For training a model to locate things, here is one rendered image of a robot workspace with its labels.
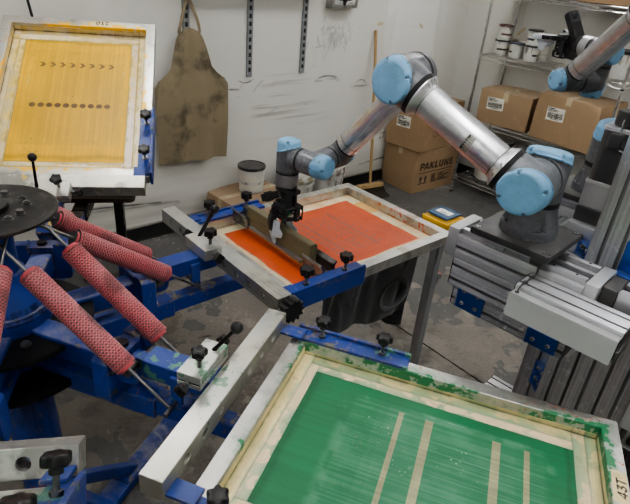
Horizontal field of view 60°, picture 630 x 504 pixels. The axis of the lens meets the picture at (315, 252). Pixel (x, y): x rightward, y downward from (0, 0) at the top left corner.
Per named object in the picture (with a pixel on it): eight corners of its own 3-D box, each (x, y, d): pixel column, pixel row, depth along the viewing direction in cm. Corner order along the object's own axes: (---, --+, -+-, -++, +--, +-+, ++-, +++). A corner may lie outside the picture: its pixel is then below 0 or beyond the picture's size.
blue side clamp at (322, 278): (353, 276, 181) (355, 258, 178) (363, 283, 178) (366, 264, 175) (281, 305, 163) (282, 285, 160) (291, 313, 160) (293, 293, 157)
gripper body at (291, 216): (284, 227, 177) (286, 192, 171) (268, 217, 182) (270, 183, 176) (302, 221, 181) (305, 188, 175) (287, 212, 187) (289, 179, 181)
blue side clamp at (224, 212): (257, 215, 217) (257, 198, 214) (264, 219, 214) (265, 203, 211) (189, 232, 199) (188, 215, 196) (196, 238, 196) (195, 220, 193)
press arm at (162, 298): (351, 243, 220) (353, 230, 217) (361, 249, 216) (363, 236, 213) (18, 357, 146) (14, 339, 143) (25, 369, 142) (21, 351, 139)
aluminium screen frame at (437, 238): (347, 190, 245) (348, 182, 243) (452, 242, 207) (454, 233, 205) (189, 231, 198) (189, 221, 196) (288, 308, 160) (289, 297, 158)
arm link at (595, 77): (565, 94, 196) (575, 62, 190) (590, 94, 199) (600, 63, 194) (581, 99, 189) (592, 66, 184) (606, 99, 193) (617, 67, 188)
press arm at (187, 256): (207, 258, 174) (206, 244, 172) (217, 266, 170) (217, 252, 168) (156, 273, 164) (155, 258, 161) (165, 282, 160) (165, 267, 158)
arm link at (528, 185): (574, 177, 131) (409, 41, 143) (558, 194, 120) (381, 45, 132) (540, 212, 139) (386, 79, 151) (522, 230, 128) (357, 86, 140)
